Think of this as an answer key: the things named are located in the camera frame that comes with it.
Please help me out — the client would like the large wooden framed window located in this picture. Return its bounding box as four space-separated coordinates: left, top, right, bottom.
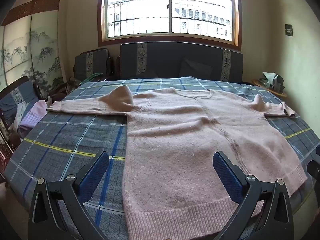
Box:
97 0 242 51

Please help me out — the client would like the lilac folded clothes pile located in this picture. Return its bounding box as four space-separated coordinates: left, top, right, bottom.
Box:
13 100 48 139

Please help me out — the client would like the painted landscape folding screen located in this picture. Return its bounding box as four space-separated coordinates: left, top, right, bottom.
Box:
1 0 63 96

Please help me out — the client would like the green hose coil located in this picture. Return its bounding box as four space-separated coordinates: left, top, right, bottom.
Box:
81 72 104 82

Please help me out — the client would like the pink knitted sweater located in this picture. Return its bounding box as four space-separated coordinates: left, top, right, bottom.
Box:
50 86 307 239

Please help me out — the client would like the dark wall switch plate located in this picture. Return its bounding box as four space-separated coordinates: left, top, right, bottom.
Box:
285 24 293 36

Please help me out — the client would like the dark sofa backrest cushion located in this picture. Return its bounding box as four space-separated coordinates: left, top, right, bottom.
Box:
120 42 244 83

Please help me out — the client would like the blue plaid bed sheet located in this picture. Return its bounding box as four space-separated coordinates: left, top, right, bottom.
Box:
4 77 319 239

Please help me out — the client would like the small wooden side table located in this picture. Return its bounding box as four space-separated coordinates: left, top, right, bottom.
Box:
252 79 287 98

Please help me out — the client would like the dark armchair cushion by window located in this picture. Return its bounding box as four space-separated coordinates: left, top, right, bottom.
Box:
73 48 109 81

